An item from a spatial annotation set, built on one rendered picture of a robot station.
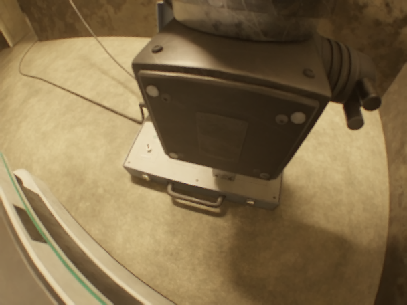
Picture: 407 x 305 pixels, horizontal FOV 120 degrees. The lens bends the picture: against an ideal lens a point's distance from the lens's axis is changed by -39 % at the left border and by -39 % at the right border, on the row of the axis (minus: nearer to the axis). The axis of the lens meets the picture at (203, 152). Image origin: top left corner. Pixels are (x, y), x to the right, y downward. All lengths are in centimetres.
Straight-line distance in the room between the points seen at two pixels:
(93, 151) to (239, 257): 51
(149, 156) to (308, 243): 45
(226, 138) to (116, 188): 43
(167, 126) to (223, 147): 5
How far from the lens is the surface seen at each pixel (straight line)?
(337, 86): 22
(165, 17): 57
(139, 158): 49
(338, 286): 58
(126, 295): 30
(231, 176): 39
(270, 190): 44
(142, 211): 50
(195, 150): 18
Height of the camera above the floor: 46
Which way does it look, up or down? 60 degrees down
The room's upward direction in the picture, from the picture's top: 4 degrees counter-clockwise
